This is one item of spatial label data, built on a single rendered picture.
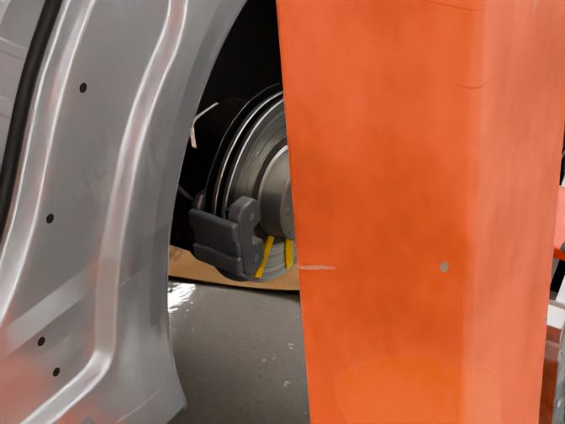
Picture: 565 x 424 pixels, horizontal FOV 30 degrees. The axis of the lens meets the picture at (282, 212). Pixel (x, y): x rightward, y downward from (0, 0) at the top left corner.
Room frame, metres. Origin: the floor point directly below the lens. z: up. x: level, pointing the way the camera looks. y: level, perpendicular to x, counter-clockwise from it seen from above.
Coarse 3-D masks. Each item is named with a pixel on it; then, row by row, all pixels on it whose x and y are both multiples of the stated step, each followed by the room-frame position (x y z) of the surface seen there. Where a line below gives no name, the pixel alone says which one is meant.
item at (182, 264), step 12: (180, 252) 2.45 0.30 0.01; (180, 264) 2.39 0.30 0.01; (192, 264) 2.39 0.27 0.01; (204, 264) 2.39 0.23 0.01; (168, 276) 2.35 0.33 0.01; (180, 276) 2.34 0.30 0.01; (192, 276) 2.34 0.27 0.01; (204, 276) 2.33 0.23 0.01; (216, 276) 2.33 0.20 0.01; (288, 276) 2.30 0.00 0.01; (252, 288) 2.26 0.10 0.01; (264, 288) 2.25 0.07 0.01; (276, 288) 2.25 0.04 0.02; (288, 288) 2.24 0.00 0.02
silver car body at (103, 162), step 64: (0, 0) 1.89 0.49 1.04; (64, 0) 1.08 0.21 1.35; (128, 0) 1.11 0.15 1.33; (192, 0) 1.16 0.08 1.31; (0, 64) 1.30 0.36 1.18; (64, 64) 1.04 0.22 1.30; (128, 64) 1.10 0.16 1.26; (192, 64) 1.15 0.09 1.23; (0, 128) 1.25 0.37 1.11; (64, 128) 1.01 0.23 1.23; (128, 128) 1.08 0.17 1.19; (0, 192) 0.96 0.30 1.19; (64, 192) 1.00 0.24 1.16; (128, 192) 1.05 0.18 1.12; (0, 256) 0.95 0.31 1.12; (64, 256) 0.98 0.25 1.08; (128, 256) 1.03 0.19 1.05; (0, 320) 0.91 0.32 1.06; (64, 320) 0.97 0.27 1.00; (128, 320) 1.01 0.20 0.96; (0, 384) 0.89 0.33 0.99; (64, 384) 0.95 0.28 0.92; (128, 384) 0.99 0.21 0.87
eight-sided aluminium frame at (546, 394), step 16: (560, 288) 0.96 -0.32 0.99; (560, 304) 0.94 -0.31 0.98; (560, 320) 0.93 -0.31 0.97; (560, 336) 0.92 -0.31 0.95; (544, 352) 0.93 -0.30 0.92; (560, 352) 0.92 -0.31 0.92; (544, 368) 0.93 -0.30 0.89; (560, 368) 0.93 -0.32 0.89; (544, 384) 0.93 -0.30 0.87; (560, 384) 0.93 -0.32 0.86; (544, 400) 0.93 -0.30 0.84; (560, 400) 0.94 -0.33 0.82; (544, 416) 0.93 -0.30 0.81; (560, 416) 0.94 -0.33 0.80
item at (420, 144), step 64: (320, 0) 0.67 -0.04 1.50; (384, 0) 0.63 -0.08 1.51; (448, 0) 0.61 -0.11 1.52; (512, 0) 0.63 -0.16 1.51; (320, 64) 0.67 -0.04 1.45; (384, 64) 0.63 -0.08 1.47; (448, 64) 0.61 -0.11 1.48; (512, 64) 0.63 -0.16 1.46; (320, 128) 0.67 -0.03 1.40; (384, 128) 0.64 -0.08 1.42; (448, 128) 0.60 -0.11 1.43; (512, 128) 0.64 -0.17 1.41; (320, 192) 0.67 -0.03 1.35; (384, 192) 0.64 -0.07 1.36; (448, 192) 0.60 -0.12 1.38; (512, 192) 0.64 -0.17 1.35; (320, 256) 0.67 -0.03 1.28; (384, 256) 0.64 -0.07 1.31; (448, 256) 0.60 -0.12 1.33; (512, 256) 0.65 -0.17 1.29; (320, 320) 0.68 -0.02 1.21; (384, 320) 0.64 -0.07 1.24; (448, 320) 0.60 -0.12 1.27; (512, 320) 0.65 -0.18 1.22; (320, 384) 0.68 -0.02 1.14; (384, 384) 0.64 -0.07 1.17; (448, 384) 0.60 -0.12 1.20; (512, 384) 0.66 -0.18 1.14
